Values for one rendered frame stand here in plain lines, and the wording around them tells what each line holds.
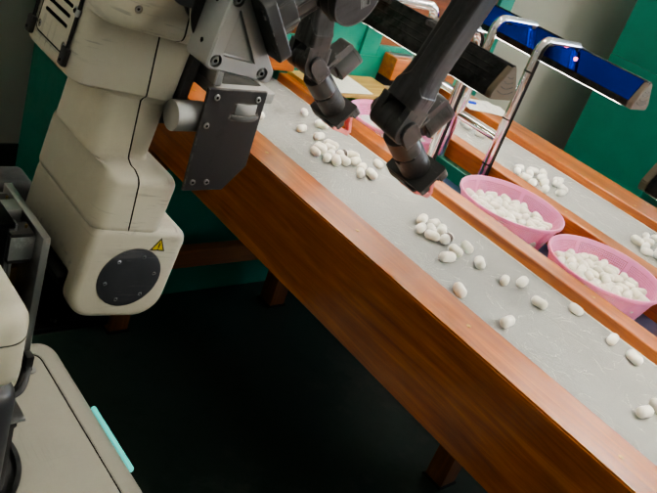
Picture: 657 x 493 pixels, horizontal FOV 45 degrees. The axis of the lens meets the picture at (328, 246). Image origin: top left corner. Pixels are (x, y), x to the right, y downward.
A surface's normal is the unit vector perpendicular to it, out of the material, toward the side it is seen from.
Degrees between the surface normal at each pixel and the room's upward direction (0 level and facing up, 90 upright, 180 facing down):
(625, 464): 0
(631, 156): 90
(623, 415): 0
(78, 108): 82
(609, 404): 0
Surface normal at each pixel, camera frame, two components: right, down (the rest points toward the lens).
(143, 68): 0.59, 0.54
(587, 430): 0.31, -0.84
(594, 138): -0.75, 0.07
